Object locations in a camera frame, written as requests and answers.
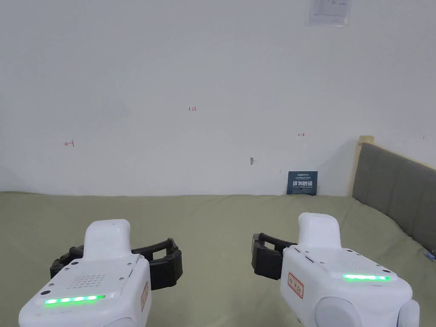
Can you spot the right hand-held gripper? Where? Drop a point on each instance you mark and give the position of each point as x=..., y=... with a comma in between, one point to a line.
x=340, y=282

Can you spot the dark blue sign card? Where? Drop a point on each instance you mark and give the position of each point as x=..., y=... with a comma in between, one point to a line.
x=302, y=183

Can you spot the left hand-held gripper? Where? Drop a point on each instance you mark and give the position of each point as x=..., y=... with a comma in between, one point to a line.
x=102, y=272

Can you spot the grey padded headboard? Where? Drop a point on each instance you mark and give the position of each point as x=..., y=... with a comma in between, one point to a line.
x=398, y=190

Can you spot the paper notice on wall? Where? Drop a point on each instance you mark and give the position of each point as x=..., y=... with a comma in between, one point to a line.
x=329, y=12

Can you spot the small wall hook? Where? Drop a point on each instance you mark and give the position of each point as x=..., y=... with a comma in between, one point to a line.
x=251, y=161

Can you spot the small blue object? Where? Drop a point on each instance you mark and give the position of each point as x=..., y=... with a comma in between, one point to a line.
x=430, y=254

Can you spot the bed with pale green sheet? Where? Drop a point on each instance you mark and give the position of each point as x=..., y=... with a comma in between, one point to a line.
x=218, y=224

